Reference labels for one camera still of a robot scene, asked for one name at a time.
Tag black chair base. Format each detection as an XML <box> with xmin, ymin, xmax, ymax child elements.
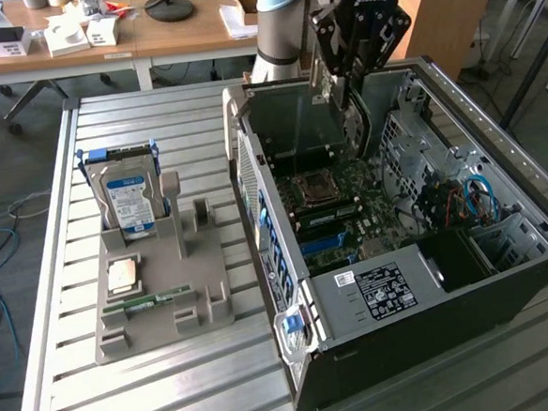
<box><xmin>0</xmin><ymin>76</ymin><xmax>74</xmax><ymax>138</ymax></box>

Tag green motherboard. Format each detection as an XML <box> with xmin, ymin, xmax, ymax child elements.
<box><xmin>270</xmin><ymin>155</ymin><xmax>425</xmax><ymax>282</ymax></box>

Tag grey plastic parts rack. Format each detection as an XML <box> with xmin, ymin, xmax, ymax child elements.
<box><xmin>81</xmin><ymin>165</ymin><xmax>241</xmax><ymax>368</ymax></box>

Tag white floor cable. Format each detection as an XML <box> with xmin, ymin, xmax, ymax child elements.
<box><xmin>0</xmin><ymin>190</ymin><xmax>53</xmax><ymax>221</ymax></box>

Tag green RAM stick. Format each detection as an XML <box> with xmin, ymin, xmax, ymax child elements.
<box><xmin>296</xmin><ymin>204</ymin><xmax>360</xmax><ymax>229</ymax></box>
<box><xmin>101</xmin><ymin>284</ymin><xmax>194</xmax><ymax>316</ymax></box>

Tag blue plastic case latch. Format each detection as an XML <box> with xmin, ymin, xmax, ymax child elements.
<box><xmin>282</xmin><ymin>312</ymin><xmax>306</xmax><ymax>339</ymax></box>

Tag hard disk in blue caddy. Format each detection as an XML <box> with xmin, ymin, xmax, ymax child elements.
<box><xmin>75</xmin><ymin>137</ymin><xmax>172</xmax><ymax>247</ymax></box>

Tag white box with black lid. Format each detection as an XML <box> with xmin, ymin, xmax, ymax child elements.
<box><xmin>0</xmin><ymin>23</ymin><xmax>35</xmax><ymax>60</ymax></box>

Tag wooden desk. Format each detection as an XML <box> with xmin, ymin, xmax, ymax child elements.
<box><xmin>0</xmin><ymin>0</ymin><xmax>266</xmax><ymax>102</ymax></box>

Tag grey power supply unit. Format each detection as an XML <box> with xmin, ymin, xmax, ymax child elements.
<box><xmin>304</xmin><ymin>243</ymin><xmax>448</xmax><ymax>344</ymax></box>

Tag blue disk wire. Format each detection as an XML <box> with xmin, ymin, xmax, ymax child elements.
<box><xmin>461</xmin><ymin>171</ymin><xmax>504</xmax><ymax>226</ymax></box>

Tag black round lamp base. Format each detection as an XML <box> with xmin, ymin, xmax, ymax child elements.
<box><xmin>142</xmin><ymin>0</ymin><xmax>197</xmax><ymax>25</ymax></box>

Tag white paper stack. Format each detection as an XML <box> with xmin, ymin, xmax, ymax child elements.
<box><xmin>218</xmin><ymin>1</ymin><xmax>261</xmax><ymax>43</ymax></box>

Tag silver CPU chip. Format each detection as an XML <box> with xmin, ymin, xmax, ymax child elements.
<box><xmin>105</xmin><ymin>256</ymin><xmax>141</xmax><ymax>295</ymax></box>

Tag blue floor cable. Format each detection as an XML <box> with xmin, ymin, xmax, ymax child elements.
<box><xmin>0</xmin><ymin>203</ymin><xmax>33</xmax><ymax>403</ymax></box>

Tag green graphics card black cooler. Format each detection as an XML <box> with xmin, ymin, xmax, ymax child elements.
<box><xmin>304</xmin><ymin>38</ymin><xmax>378</xmax><ymax>164</ymax></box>

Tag small white carton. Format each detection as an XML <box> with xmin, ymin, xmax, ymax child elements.
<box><xmin>85</xmin><ymin>15</ymin><xmax>122</xmax><ymax>49</ymax></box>

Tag silver chipset heatsink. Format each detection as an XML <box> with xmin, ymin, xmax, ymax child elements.
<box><xmin>360</xmin><ymin>239</ymin><xmax>388</xmax><ymax>261</ymax></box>

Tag metal CPU socket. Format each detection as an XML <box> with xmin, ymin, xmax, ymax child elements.
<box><xmin>290</xmin><ymin>169</ymin><xmax>340</xmax><ymax>209</ymax></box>

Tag white box with tape roll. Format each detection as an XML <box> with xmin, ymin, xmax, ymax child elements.
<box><xmin>42</xmin><ymin>13</ymin><xmax>92</xmax><ymax>60</ymax></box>

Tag blue expansion slot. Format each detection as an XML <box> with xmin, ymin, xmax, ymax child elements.
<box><xmin>297</xmin><ymin>231</ymin><xmax>350</xmax><ymax>257</ymax></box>

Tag wooden cabinet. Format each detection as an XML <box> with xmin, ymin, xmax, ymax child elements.
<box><xmin>388</xmin><ymin>0</ymin><xmax>513</xmax><ymax>86</ymax></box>

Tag open black PC case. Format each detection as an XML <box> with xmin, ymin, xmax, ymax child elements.
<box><xmin>220</xmin><ymin>47</ymin><xmax>548</xmax><ymax>411</ymax></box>

